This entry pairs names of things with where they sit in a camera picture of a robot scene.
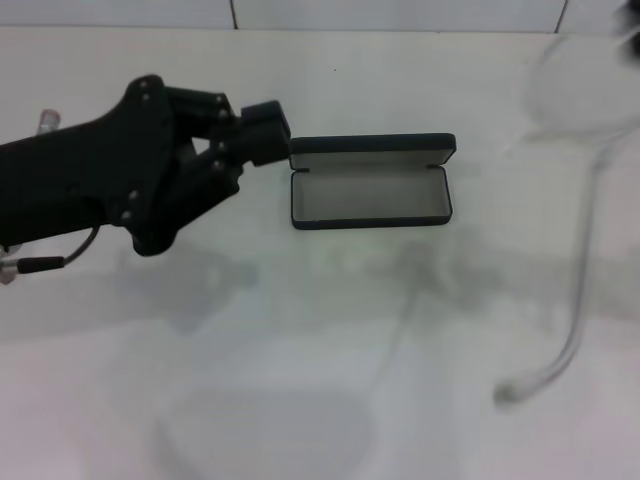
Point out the black glasses case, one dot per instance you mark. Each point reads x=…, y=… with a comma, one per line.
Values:
x=370, y=200

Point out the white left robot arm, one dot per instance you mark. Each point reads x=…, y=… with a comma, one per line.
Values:
x=6, y=270

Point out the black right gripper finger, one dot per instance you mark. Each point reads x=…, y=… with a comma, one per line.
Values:
x=631, y=51
x=630, y=10

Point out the silver cylindrical connector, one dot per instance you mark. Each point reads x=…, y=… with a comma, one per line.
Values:
x=51, y=122

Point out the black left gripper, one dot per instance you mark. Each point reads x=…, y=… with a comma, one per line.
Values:
x=75, y=180

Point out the clear transparent glasses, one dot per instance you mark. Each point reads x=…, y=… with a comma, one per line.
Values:
x=582, y=290

